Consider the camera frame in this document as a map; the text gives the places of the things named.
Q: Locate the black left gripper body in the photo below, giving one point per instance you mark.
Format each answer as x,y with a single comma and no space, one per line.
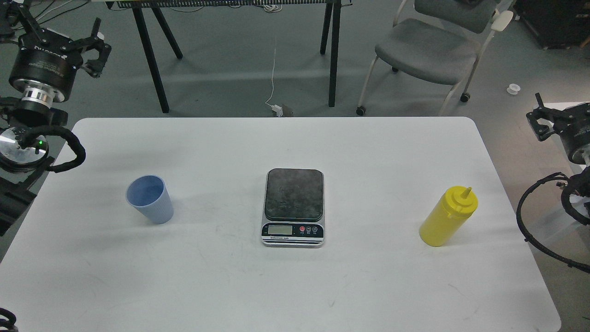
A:
44,61

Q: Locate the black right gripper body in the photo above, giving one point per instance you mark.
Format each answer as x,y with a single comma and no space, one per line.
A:
573,128

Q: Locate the yellow squeeze bottle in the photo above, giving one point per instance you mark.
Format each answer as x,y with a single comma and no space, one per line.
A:
454,208

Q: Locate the blue ribbed plastic cup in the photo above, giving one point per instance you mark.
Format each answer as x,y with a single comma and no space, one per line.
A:
149,196

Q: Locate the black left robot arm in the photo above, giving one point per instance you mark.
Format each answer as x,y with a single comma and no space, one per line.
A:
36,139

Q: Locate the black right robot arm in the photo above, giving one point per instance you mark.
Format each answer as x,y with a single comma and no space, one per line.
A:
541,120

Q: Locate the digital kitchen scale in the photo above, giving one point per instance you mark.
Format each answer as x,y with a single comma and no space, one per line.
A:
293,210

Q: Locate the white side table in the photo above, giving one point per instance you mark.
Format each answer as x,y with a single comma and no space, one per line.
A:
563,105

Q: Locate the small white plastic spool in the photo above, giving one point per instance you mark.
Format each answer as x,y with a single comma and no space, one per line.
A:
513,89

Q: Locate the dark cabinet corner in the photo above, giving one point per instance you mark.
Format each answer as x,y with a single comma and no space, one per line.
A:
556,24

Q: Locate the grey office chair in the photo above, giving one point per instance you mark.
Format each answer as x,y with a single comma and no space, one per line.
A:
434,54

